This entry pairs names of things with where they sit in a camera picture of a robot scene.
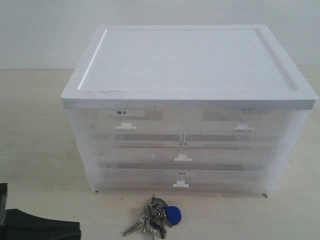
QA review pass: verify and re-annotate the wide clear drawer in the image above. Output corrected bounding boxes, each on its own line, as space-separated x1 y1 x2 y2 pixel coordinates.
92 169 270 194
86 140 281 168

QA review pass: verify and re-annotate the bottom wide clear drawer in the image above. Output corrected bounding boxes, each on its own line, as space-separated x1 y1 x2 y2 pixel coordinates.
92 169 270 194

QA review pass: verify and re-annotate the middle wide clear drawer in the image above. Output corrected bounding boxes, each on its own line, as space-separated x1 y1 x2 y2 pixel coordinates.
86 140 281 168

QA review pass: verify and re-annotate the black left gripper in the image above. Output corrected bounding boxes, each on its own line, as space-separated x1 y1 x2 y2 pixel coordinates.
0 182 82 240

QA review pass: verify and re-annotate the translucent plastic drawer cabinet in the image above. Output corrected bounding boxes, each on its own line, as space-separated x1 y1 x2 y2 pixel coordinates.
61 25 318 197

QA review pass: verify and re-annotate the key bunch with blue tag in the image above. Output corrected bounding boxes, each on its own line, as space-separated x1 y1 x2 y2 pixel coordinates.
122 195 182 240

